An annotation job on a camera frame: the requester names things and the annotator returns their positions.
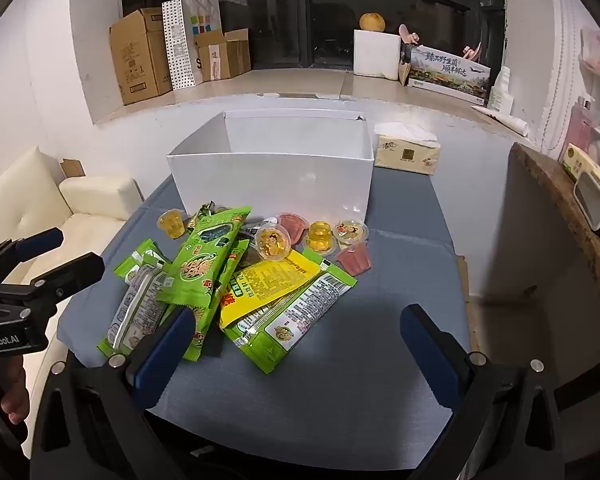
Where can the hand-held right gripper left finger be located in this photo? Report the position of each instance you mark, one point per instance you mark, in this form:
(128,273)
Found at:
(165,355)

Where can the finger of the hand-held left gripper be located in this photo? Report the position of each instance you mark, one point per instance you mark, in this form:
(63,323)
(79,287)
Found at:
(75,270)
(40,240)

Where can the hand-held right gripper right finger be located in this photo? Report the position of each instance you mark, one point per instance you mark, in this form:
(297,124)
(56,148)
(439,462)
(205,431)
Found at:
(420,340)

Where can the yellow snack packet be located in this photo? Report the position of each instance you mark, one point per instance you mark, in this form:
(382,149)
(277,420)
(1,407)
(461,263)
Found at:
(265,280)

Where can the white cardboard box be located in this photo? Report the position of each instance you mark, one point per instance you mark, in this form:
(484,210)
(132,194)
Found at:
(270,180)

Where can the person's left hand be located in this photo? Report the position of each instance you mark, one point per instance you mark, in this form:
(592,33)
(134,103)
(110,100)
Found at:
(16,400)

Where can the green packet with cartoon corner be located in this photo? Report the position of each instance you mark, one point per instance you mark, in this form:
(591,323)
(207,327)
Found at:
(196,335)

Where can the cream sofa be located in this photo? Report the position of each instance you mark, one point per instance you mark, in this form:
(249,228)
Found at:
(80,220)

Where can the green packet with white window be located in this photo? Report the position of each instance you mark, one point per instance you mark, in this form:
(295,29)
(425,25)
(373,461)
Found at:
(140,305)

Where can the brown cardboard piece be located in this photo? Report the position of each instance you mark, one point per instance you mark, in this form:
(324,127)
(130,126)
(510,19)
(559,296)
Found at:
(74,167)

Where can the blue grey table cloth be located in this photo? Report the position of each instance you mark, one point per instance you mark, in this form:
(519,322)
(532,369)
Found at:
(330,385)

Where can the large green snack packet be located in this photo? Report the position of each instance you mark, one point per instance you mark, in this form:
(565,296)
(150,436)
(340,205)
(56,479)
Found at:
(200,260)

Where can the pink jelly cup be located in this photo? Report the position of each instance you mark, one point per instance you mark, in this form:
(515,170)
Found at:
(355,259)
(295,225)

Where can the yellow jelly cup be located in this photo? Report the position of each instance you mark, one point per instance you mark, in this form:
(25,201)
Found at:
(320,237)
(172,222)

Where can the green packet with label back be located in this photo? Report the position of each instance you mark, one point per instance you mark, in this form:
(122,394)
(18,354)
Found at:
(290,330)

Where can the clear jelly cup cartoon lid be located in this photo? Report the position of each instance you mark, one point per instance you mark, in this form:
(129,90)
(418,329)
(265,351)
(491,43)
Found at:
(350,231)

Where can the yellow jelly cup cartoon lid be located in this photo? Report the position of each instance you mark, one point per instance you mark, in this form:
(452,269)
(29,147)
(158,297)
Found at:
(272,242)

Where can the yellow tissue pack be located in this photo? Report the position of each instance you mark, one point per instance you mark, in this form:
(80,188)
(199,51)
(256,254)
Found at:
(405,155)

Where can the large brown cardboard box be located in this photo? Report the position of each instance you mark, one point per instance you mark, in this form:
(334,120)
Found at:
(140,60)

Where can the white tube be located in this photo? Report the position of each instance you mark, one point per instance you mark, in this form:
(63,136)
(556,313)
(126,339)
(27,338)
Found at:
(505,120)

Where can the polka dot paper bag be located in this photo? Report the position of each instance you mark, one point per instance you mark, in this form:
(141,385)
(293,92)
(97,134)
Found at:
(180,50)

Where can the yellow paper pack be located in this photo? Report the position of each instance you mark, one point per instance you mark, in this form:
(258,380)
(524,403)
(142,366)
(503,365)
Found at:
(580,160)

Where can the small open cardboard box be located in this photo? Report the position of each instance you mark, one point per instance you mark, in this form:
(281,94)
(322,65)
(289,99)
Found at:
(225,60)

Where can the white plastic bottle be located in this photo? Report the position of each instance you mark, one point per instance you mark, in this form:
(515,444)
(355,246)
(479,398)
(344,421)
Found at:
(500,92)

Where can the landscape printed carton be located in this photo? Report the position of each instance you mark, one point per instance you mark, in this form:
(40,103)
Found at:
(445,72)

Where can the white bag with coloured squares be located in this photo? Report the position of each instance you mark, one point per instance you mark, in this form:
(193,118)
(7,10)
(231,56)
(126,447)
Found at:
(202,10)

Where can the white foam box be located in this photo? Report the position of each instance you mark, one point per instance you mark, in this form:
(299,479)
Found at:
(375,55)

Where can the pink plastic toy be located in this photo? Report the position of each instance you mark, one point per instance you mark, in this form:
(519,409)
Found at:
(472,53)
(408,35)

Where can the round orange fruit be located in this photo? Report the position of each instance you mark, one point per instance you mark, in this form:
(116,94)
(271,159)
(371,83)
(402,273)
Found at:
(371,21)

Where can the black framed window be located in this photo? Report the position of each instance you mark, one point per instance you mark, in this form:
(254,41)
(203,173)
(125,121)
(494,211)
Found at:
(280,20)

